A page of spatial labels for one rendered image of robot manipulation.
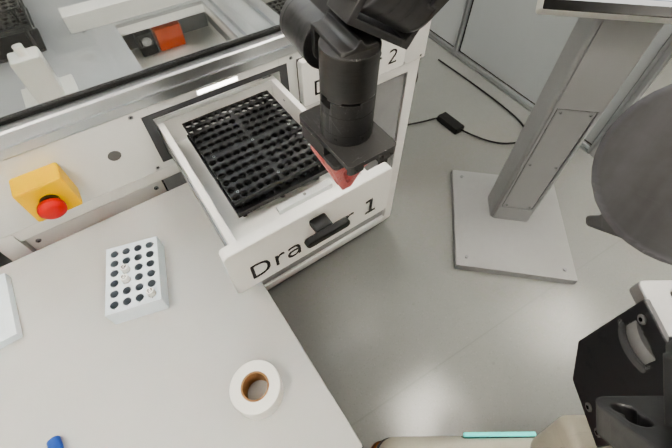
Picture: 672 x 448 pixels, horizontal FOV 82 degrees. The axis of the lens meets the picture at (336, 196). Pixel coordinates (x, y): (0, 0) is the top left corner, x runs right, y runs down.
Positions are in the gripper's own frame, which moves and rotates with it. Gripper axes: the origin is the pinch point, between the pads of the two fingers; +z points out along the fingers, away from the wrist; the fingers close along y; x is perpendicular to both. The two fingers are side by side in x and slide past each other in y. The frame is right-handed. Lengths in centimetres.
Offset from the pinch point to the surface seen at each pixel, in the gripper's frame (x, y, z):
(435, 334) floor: -36, -10, 99
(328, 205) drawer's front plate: 0.9, 2.4, 7.6
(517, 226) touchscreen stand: -93, 2, 95
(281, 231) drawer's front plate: 8.8, 2.5, 7.6
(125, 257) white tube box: 30.3, 20.4, 20.2
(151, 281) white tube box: 28.2, 13.9, 20.6
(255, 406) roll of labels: 22.6, -12.3, 19.4
